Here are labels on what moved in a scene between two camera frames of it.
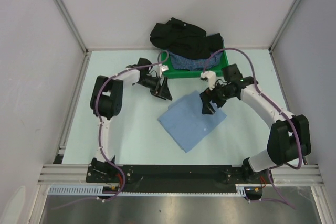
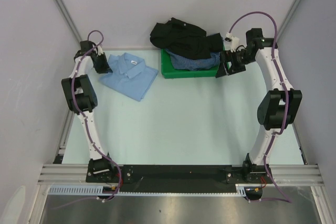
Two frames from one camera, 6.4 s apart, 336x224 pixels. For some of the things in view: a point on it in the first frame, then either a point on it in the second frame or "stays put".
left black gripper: [163, 92] -> [105, 68]
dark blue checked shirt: [180, 62] stays put
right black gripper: [207, 108] -> [228, 56]
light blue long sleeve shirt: [184, 121] -> [130, 75]
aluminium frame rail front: [76, 174] stays put
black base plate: [176, 178] stays put
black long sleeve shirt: [184, 40] stays put
